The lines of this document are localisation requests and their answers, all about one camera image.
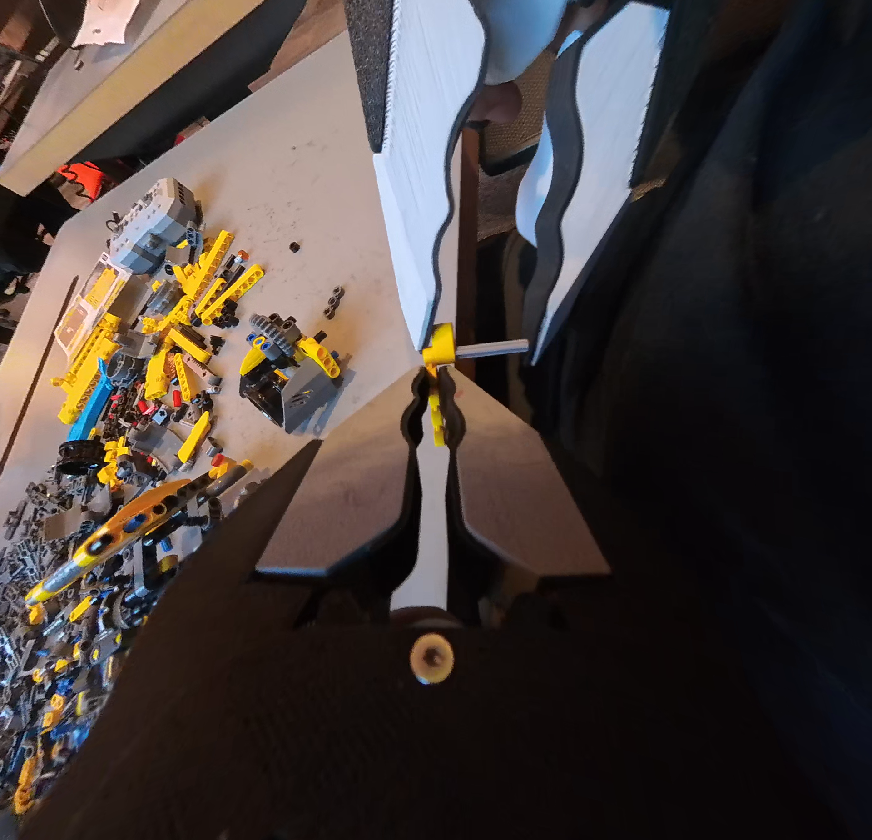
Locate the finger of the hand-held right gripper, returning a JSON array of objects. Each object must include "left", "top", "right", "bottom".
[
  {"left": 373, "top": 0, "right": 493, "bottom": 352},
  {"left": 514, "top": 0, "right": 672, "bottom": 367}
]

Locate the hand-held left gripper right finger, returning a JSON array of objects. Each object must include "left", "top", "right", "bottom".
[{"left": 439, "top": 366, "right": 612, "bottom": 578}]

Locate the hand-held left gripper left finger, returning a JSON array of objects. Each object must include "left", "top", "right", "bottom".
[{"left": 255, "top": 366, "right": 429, "bottom": 578}]

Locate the yellow holed beam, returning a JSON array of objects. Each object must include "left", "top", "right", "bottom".
[{"left": 426, "top": 366, "right": 449, "bottom": 447}]

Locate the yellow brick wheel subassembly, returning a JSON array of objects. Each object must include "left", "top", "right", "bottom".
[{"left": 238, "top": 312, "right": 343, "bottom": 435}]

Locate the small yellow connector piece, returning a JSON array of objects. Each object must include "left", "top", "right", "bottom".
[{"left": 421, "top": 323, "right": 459, "bottom": 367}]

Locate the yellow brick vehicle model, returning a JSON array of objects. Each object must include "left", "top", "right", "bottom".
[{"left": 24, "top": 458, "right": 254, "bottom": 633}]

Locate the spread of yellow beams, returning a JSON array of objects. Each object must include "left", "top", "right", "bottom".
[{"left": 139, "top": 230, "right": 267, "bottom": 405}]

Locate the grey desk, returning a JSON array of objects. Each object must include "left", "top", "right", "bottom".
[{"left": 0, "top": 29, "right": 464, "bottom": 500}]

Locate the yellow curved fairing piece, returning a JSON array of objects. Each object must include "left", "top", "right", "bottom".
[{"left": 177, "top": 411, "right": 213, "bottom": 466}]

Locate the pile of black red pieces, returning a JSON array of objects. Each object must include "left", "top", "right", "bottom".
[{"left": 102, "top": 377, "right": 226, "bottom": 473}]

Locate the black connector cluster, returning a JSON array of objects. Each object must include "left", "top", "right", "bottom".
[{"left": 201, "top": 308, "right": 239, "bottom": 357}]

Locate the neighbouring grey table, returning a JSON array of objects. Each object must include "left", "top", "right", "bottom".
[{"left": 0, "top": 0, "right": 328, "bottom": 197}]

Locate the person's dark clothing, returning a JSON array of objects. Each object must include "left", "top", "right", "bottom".
[{"left": 470, "top": 0, "right": 872, "bottom": 840}]

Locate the black wheel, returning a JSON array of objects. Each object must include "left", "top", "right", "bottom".
[{"left": 56, "top": 439, "right": 103, "bottom": 474}]

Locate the blue brick separator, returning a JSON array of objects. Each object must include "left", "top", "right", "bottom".
[{"left": 68, "top": 358, "right": 115, "bottom": 442}]

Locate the grey battery box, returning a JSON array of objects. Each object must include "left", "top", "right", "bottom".
[{"left": 109, "top": 178, "right": 205, "bottom": 275}]

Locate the stack of yellow panels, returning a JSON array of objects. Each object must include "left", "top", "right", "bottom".
[{"left": 51, "top": 312, "right": 124, "bottom": 425}]

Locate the pile of grey track links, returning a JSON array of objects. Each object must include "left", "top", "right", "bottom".
[{"left": 0, "top": 472, "right": 117, "bottom": 582}]

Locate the sticker sheet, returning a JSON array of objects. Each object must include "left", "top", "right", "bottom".
[{"left": 54, "top": 254, "right": 134, "bottom": 360}]

